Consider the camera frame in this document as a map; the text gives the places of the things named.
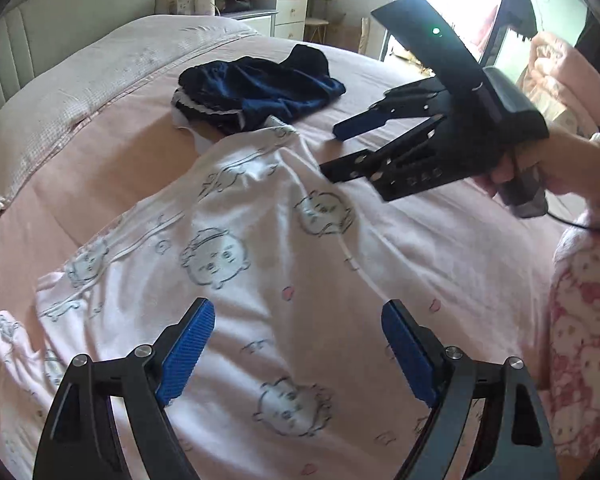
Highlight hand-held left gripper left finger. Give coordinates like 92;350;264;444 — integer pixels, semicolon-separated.
32;297;216;480

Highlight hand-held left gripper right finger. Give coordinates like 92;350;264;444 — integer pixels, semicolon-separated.
381;299;561;480

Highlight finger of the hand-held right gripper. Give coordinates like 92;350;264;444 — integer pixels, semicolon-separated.
332;77;451;141
320;115;453;184

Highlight pink cartoon print pajama pants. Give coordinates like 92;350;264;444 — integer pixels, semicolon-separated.
0;125;556;480

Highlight person's right hand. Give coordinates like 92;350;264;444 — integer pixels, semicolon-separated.
480;134;599;199

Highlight pink fluffy cloth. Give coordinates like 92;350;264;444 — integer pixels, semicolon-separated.
517;30;600;136

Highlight navy blue shorts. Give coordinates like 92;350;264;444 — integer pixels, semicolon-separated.
170;44;347;156

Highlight small stool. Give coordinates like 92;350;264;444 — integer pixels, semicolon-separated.
304;17;334;44

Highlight person's pink printed fleece pajamas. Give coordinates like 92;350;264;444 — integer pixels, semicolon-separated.
547;210;600;461

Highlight grey padded headboard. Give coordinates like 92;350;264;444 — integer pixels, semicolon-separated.
0;0;177;127

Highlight black cable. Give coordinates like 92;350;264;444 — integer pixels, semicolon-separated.
544;204;600;233

